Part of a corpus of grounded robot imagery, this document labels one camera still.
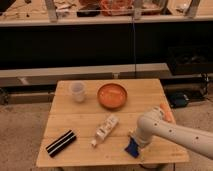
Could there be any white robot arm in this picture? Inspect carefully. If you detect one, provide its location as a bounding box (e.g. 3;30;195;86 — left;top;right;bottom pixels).
132;107;213;160

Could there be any orange ceramic bowl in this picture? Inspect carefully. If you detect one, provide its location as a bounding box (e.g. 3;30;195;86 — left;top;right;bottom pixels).
97;83;127;109

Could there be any clear plastic measuring cup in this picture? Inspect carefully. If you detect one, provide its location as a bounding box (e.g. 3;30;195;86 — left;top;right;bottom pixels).
69;81;86;103

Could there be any white plastic bottle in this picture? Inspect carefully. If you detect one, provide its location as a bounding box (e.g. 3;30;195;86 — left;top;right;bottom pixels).
91;114;119;147

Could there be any wooden table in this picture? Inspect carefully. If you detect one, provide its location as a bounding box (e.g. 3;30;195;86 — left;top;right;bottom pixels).
36;79;189;167

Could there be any long wooden bench shelf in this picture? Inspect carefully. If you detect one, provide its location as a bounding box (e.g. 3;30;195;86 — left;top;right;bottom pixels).
0;63;171;87

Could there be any black device on floor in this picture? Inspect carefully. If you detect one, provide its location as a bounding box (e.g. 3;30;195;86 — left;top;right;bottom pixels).
167;92;189;108

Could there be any black white striped case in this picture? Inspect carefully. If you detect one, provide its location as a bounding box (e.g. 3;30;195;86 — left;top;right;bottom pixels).
46;130;77;157

